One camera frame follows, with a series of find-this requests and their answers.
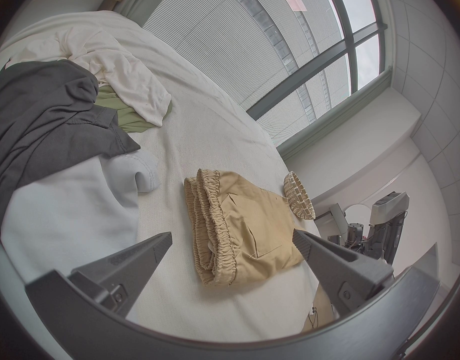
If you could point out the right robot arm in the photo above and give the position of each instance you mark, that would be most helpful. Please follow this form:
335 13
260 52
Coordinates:
391 204

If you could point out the white garment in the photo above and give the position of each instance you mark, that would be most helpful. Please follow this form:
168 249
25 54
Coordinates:
132 73

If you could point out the pale blue garment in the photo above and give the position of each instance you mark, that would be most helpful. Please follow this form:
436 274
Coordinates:
65 208

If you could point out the bed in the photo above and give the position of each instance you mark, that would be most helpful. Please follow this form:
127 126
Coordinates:
215 126

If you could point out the green garment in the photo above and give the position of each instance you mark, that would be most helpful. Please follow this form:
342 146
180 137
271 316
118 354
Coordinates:
136 120

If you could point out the round woven basket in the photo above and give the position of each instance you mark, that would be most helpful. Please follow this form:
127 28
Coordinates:
299 201

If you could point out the tan shorts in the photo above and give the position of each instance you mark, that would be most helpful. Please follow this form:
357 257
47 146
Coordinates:
260 223

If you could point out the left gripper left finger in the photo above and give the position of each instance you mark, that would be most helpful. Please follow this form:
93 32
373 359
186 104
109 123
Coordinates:
121 276

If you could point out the grey small table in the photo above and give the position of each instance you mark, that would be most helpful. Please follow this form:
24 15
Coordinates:
336 216

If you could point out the black T-shirt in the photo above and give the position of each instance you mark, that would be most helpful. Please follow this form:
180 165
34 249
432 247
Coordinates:
46 118

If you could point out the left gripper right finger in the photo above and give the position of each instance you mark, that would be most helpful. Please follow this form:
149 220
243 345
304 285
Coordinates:
346 276

